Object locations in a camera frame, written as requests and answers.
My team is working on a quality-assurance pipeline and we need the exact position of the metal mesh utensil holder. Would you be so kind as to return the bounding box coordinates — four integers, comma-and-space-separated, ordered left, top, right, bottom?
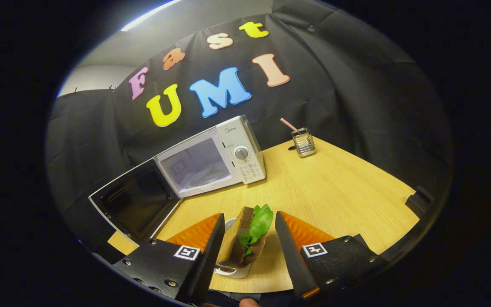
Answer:
291, 127, 317, 158

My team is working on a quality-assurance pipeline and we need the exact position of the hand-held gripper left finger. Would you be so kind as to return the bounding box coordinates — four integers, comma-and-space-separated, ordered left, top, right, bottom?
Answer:
111, 212, 226, 305

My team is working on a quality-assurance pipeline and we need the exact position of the black block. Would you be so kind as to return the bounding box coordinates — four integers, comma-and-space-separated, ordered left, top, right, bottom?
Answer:
405, 185, 434, 214

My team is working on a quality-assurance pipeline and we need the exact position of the brown bread lettuce sandwich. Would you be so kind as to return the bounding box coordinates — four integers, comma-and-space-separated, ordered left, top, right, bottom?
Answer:
218, 204, 274, 269

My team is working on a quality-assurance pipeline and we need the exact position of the white microwave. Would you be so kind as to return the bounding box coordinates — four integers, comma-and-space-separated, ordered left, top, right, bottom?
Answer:
88, 114, 267, 246

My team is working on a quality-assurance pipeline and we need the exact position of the glass turntable plate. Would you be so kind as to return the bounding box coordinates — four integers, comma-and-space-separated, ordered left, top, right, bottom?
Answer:
188, 165, 230, 189

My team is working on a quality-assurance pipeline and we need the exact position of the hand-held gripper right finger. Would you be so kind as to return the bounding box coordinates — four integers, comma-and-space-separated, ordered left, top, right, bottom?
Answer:
274, 210, 389, 299

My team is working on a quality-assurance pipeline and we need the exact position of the small white plate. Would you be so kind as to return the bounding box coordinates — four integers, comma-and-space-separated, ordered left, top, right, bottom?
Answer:
214, 217, 254, 280

